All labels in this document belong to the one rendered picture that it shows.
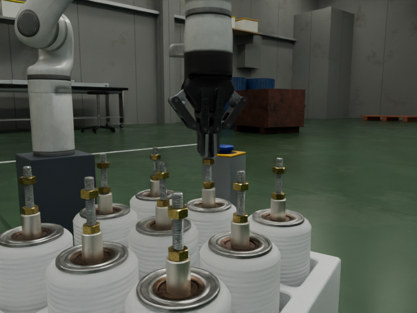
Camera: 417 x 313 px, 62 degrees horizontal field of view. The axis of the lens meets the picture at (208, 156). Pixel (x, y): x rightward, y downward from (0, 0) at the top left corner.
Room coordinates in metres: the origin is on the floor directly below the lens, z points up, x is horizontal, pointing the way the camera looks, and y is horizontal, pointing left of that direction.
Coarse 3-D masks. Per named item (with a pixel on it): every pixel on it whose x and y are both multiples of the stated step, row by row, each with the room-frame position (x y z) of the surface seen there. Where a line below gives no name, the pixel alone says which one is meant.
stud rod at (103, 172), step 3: (102, 153) 0.52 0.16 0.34; (102, 156) 0.52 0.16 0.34; (105, 156) 0.52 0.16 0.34; (102, 159) 0.52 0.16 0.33; (105, 159) 0.52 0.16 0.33; (102, 162) 0.52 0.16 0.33; (105, 162) 0.52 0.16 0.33; (105, 168) 0.52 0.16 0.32; (102, 171) 0.52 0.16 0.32; (105, 171) 0.52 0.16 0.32; (102, 174) 0.52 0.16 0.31; (105, 174) 0.52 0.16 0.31; (102, 177) 0.52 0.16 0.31; (105, 177) 0.52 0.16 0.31; (102, 180) 0.52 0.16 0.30; (105, 180) 0.52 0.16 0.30; (102, 183) 0.52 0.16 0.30; (105, 183) 0.52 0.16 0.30; (102, 186) 0.52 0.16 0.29; (105, 186) 0.52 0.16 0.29
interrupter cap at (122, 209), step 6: (96, 204) 0.55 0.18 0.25; (114, 204) 0.55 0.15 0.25; (120, 204) 0.55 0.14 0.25; (84, 210) 0.52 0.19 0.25; (96, 210) 0.53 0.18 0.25; (114, 210) 0.53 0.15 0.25; (120, 210) 0.53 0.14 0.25; (126, 210) 0.52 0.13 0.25; (84, 216) 0.49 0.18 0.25; (96, 216) 0.49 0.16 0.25; (102, 216) 0.49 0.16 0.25; (108, 216) 0.49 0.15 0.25; (114, 216) 0.49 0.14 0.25; (120, 216) 0.50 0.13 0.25
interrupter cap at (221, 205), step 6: (198, 198) 0.59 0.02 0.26; (216, 198) 0.59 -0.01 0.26; (186, 204) 0.55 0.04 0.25; (192, 204) 0.55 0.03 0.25; (198, 204) 0.56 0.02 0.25; (216, 204) 0.56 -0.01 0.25; (222, 204) 0.56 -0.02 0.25; (228, 204) 0.55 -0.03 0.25; (192, 210) 0.53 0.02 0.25; (198, 210) 0.52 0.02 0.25; (204, 210) 0.52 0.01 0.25; (210, 210) 0.52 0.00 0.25; (216, 210) 0.52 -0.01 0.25; (222, 210) 0.52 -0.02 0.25
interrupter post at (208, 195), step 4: (204, 188) 0.55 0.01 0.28; (212, 188) 0.55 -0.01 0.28; (204, 192) 0.55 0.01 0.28; (208, 192) 0.54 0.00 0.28; (212, 192) 0.55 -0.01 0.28; (204, 196) 0.55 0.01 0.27; (208, 196) 0.55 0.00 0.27; (212, 196) 0.55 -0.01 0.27; (204, 200) 0.55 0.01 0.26; (208, 200) 0.54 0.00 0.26; (212, 200) 0.55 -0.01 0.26; (204, 204) 0.55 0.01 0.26; (208, 204) 0.55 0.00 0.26; (212, 204) 0.55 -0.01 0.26
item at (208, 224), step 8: (232, 208) 0.54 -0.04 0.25; (192, 216) 0.52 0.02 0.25; (200, 216) 0.51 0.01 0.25; (208, 216) 0.51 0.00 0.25; (216, 216) 0.51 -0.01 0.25; (224, 216) 0.52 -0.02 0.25; (232, 216) 0.53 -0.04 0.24; (200, 224) 0.51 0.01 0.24; (208, 224) 0.51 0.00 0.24; (216, 224) 0.51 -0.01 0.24; (224, 224) 0.52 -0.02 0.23; (200, 232) 0.51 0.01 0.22; (208, 232) 0.51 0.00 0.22; (216, 232) 0.51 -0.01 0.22; (200, 240) 0.51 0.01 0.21
